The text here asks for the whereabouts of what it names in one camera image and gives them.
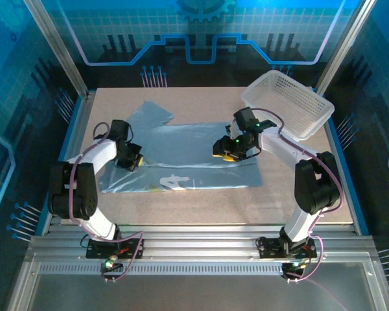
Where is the light blue t-shirt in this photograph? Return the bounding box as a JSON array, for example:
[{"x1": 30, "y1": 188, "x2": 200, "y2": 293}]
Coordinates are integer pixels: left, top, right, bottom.
[{"x1": 99, "y1": 100, "x2": 263, "y2": 194}]

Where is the blue table side trim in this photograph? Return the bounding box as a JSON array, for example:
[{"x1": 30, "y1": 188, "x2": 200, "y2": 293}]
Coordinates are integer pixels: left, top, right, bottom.
[
  {"x1": 324, "y1": 93, "x2": 370, "y2": 236},
  {"x1": 34, "y1": 95, "x2": 85, "y2": 236}
]

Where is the white plastic mesh basket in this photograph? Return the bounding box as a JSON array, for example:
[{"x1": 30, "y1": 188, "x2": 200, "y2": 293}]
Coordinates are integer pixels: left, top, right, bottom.
[{"x1": 241, "y1": 69, "x2": 335, "y2": 142}]

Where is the black connector module with LED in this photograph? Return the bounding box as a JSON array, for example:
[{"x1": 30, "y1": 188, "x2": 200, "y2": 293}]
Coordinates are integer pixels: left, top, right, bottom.
[
  {"x1": 100, "y1": 259, "x2": 124, "y2": 273},
  {"x1": 281, "y1": 260, "x2": 307, "y2": 276}
]

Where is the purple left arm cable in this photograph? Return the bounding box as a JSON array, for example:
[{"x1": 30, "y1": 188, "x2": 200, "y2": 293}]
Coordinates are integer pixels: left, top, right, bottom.
[{"x1": 67, "y1": 121, "x2": 145, "y2": 282}]

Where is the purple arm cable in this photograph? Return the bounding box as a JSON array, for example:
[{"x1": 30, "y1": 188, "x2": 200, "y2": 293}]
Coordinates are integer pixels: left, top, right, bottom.
[
  {"x1": 67, "y1": 121, "x2": 145, "y2": 282},
  {"x1": 251, "y1": 108, "x2": 344, "y2": 284}
]

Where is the aluminium frame rail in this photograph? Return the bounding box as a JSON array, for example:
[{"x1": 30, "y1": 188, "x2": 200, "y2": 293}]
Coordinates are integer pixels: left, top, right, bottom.
[{"x1": 25, "y1": 223, "x2": 377, "y2": 264}]

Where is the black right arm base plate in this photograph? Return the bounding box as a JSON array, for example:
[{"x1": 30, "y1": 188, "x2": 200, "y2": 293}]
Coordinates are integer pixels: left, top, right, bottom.
[{"x1": 255, "y1": 236, "x2": 318, "y2": 260}]

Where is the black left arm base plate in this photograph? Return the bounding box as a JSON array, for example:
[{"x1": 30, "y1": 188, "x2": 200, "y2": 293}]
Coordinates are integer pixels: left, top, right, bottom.
[{"x1": 86, "y1": 238, "x2": 145, "y2": 260}]

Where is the slotted grey cable duct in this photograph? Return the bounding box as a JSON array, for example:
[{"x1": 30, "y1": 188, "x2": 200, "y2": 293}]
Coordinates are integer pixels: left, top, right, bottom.
[{"x1": 38, "y1": 262, "x2": 285, "y2": 276}]

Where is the aluminium frame post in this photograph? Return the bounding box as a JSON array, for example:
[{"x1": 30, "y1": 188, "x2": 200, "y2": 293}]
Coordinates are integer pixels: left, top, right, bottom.
[
  {"x1": 314, "y1": 0, "x2": 379, "y2": 95},
  {"x1": 21, "y1": 0, "x2": 91, "y2": 98}
]

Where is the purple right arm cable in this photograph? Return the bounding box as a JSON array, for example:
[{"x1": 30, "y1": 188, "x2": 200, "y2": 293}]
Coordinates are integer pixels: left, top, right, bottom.
[{"x1": 251, "y1": 108, "x2": 344, "y2": 284}]

